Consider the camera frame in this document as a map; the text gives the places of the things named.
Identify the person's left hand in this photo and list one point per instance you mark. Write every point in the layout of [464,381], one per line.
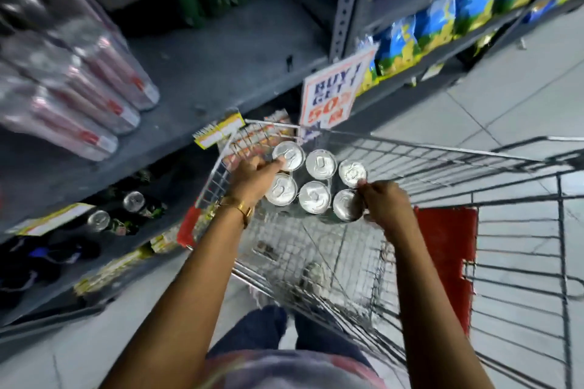
[248,183]

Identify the group of clear plastic bottles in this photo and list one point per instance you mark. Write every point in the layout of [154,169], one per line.
[73,74]

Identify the person's right forearm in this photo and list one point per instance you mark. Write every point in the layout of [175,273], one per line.
[433,311]

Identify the person's dark blue trousers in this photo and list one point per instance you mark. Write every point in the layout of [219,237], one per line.
[255,334]

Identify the yellow shelf price tag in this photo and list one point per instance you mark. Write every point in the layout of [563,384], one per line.
[50,219]
[109,269]
[164,240]
[219,130]

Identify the person's patterned shirt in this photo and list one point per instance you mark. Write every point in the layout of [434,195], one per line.
[283,370]

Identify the person's right hand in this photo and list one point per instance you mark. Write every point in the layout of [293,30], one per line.
[390,208]

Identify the person's left forearm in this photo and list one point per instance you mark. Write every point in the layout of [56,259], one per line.
[191,302]

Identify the white sneaker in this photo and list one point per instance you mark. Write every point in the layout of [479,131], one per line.
[312,275]

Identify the red plastic cart corner bumper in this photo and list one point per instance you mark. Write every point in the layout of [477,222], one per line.
[188,229]

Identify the red plastic cart seat flap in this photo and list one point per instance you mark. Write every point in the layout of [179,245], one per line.
[445,238]

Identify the white promotional sign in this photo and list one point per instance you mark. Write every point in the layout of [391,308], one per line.
[333,92]

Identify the group of dark bottles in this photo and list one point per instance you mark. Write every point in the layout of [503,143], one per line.
[41,265]

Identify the six-pack of silver cans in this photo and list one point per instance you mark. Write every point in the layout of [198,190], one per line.
[314,196]

